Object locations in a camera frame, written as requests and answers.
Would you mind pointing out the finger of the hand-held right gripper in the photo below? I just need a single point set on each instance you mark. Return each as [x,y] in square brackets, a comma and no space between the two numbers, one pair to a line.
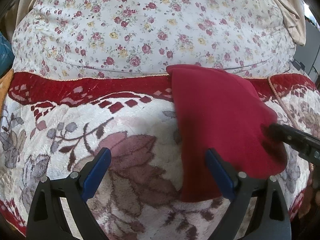
[296,137]

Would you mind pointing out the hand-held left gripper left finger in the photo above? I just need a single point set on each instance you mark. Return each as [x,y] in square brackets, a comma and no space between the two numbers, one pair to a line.
[96,173]

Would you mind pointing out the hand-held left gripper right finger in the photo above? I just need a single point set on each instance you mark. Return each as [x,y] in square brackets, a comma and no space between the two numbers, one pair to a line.
[218,173]

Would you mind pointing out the dark red garment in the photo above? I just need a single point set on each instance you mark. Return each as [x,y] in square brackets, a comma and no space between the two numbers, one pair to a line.
[220,120]

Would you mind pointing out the red and white floral blanket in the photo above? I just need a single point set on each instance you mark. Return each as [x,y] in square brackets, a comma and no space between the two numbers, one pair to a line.
[82,120]

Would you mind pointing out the window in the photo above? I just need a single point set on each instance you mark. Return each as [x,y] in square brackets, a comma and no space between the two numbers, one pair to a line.
[312,15]

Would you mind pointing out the beige cloth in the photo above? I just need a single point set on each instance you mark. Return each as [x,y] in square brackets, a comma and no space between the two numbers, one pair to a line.
[292,12]

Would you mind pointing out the orange checkered plush mat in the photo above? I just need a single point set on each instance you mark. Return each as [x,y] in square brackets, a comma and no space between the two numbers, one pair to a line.
[4,87]

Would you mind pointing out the blue plastic bag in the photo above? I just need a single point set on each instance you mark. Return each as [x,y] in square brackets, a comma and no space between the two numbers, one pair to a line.
[5,55]

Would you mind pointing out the white rose print quilt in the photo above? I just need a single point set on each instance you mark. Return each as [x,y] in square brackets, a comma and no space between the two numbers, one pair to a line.
[150,25]

